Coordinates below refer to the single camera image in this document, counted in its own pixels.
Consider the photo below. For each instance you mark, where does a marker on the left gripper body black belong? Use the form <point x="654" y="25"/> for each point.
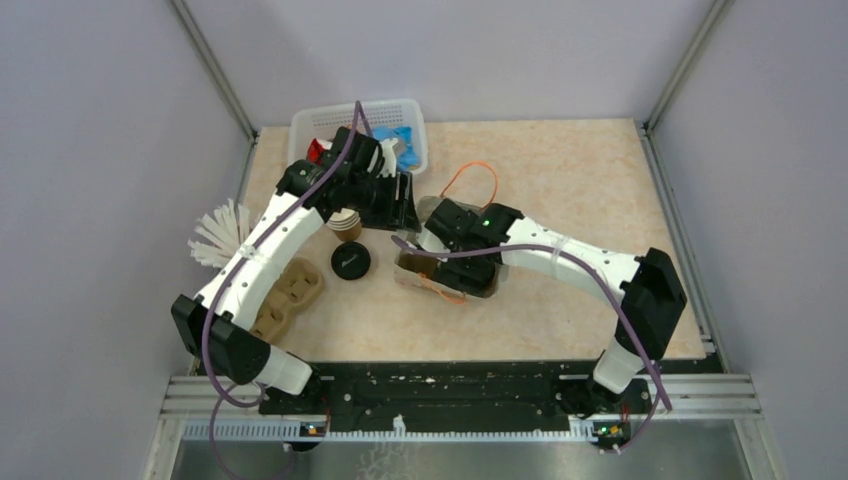
<point x="373" y="197"/>

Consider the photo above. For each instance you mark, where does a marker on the blue cloth toy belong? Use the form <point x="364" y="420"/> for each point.
<point x="410" y="160"/>

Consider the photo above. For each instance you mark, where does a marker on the black lid stack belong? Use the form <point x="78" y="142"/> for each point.
<point x="350" y="261"/>

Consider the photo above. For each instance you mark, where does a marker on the beige paper bag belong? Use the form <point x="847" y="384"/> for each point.
<point x="417" y="271"/>

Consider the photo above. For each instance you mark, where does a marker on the white wrapped straws bundle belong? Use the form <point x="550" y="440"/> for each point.
<point x="221" y="234"/>

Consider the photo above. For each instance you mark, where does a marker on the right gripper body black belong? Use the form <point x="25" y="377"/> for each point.
<point x="449" y="271"/>

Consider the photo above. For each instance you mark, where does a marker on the red cloth toy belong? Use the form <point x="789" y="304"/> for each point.
<point x="320" y="152"/>

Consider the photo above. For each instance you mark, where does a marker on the white plastic basket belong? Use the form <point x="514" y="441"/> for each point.
<point x="322" y="122"/>

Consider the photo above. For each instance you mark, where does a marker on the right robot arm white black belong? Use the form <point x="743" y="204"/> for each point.
<point x="470" y="247"/>

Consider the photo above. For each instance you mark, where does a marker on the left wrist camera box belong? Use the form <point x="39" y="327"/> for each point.
<point x="392" y="149"/>

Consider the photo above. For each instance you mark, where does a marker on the brown pulp cup carrier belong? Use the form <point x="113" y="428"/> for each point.
<point x="296" y="290"/>

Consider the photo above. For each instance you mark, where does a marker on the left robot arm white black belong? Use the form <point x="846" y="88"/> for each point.
<point x="215" y="324"/>

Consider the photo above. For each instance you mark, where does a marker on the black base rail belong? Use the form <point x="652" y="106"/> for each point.
<point x="456" y="397"/>

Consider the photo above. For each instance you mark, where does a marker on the stack of paper cups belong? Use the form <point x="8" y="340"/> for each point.
<point x="346" y="225"/>

